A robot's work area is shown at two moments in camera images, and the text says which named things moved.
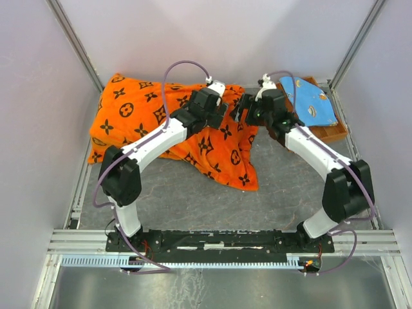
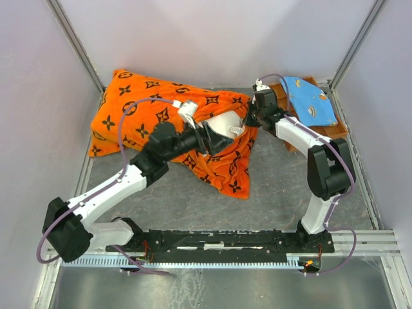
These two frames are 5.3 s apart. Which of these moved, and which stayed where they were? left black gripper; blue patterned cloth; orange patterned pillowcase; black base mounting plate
Moved: orange patterned pillowcase; left black gripper
Stayed: blue patterned cloth; black base mounting plate
